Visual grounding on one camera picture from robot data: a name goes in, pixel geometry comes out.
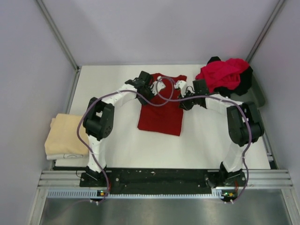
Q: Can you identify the folded beige t shirt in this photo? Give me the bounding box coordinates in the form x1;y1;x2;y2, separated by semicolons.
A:
45;113;89;155

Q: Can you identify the right aluminium corner post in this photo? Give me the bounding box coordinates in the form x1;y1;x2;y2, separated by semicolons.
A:
246;0;287;63

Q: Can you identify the aluminium front rail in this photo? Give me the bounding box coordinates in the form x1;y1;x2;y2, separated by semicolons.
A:
37;170;293;189

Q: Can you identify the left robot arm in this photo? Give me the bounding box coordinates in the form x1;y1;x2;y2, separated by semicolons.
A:
82;71;156;186

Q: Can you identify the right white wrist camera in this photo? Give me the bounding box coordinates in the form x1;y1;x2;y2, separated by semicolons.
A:
174;80;188;97

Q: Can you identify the folded white t shirt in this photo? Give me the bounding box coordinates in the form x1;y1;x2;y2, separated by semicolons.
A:
46;154;88;160

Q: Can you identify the black t shirt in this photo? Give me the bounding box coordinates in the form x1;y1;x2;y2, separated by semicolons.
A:
206;56;254;98

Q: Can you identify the left aluminium corner post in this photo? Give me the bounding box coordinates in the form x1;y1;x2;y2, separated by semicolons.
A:
35;0;80;71

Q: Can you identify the bright red t shirt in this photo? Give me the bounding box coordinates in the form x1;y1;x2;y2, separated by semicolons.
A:
195;57;249;93

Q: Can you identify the grey slotted cable duct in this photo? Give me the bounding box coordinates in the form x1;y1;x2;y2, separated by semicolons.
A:
47;189;235;200

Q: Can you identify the aluminium corner post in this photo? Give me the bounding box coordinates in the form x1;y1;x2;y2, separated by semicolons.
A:
35;0;80;71
246;0;287;63

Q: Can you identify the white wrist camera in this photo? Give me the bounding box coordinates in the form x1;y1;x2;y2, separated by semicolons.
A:
174;80;188;97
151;76;166;95

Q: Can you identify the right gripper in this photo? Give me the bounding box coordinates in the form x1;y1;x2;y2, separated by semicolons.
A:
178;89;200;111

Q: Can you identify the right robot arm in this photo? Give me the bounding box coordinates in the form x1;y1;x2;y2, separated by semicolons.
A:
174;79;264;188

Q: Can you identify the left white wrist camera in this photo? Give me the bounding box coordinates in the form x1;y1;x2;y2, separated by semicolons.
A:
151;76;166;95

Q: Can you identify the dark red t shirt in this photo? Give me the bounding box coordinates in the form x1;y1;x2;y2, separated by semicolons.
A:
137;75;187;136

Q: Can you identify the grey plastic tray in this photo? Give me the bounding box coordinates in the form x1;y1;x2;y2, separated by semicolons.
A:
249;74;266;108

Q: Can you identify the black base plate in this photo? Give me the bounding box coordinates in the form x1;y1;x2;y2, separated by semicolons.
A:
79;167;246;195

